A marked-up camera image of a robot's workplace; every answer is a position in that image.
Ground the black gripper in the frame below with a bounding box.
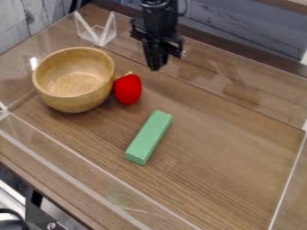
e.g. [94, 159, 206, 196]
[130, 3, 187, 70]

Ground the red plush strawberry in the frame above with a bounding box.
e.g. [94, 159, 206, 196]
[114, 72, 143, 105]

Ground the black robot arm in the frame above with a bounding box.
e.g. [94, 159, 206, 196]
[130, 0, 184, 71]

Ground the clear acrylic corner stand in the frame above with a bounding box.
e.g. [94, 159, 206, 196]
[74, 12, 116, 47]

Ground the wooden bowl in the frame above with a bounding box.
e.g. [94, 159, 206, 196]
[32, 47, 115, 113]

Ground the green rectangular block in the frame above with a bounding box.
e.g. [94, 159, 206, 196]
[124, 111, 172, 165]

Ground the clear acrylic front barrier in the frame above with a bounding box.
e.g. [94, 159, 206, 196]
[0, 102, 199, 230]

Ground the black metal table frame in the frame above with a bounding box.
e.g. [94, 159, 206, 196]
[0, 188, 70, 230]

